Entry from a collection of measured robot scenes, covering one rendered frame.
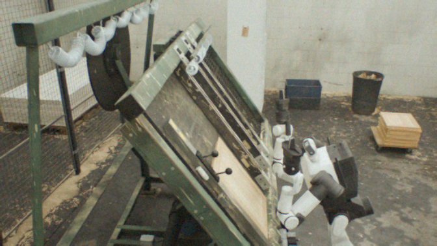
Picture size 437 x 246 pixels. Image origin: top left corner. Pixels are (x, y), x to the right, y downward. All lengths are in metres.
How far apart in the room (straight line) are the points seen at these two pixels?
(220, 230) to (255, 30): 4.55
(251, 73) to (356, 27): 2.32
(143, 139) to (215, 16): 6.04
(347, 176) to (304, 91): 4.50
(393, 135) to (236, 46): 2.65
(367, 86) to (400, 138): 1.41
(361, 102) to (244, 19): 2.39
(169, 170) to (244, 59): 4.61
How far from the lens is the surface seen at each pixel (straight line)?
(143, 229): 3.66
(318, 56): 7.63
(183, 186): 1.80
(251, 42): 6.16
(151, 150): 1.74
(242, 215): 2.17
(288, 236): 2.64
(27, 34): 1.83
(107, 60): 2.59
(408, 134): 5.60
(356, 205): 2.48
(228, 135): 2.63
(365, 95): 6.75
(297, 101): 6.76
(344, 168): 2.29
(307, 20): 7.49
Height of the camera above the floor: 2.43
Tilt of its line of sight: 24 degrees down
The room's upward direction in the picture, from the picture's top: straight up
